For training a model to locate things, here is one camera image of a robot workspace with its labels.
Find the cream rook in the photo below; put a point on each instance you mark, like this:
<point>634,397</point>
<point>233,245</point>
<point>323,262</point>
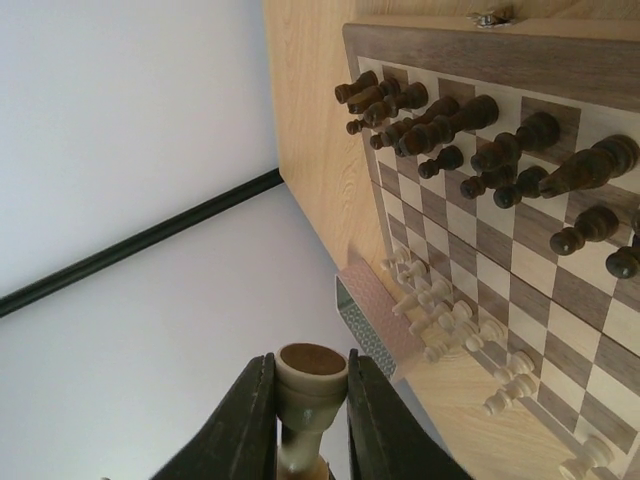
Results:
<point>310,388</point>

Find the brass board clasp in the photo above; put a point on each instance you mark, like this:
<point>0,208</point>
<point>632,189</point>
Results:
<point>494,17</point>

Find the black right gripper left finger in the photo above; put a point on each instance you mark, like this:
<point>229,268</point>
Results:
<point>239,439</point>

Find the cream piece row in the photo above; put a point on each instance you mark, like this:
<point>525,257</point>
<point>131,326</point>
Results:
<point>553,363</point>

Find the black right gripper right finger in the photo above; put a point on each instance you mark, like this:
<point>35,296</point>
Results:
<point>385,440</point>

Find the wooden chess board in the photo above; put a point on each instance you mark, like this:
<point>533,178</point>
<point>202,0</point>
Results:
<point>591,61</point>

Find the dark chess piece row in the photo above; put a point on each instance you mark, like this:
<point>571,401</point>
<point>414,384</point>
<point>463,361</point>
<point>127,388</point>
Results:
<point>549,191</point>

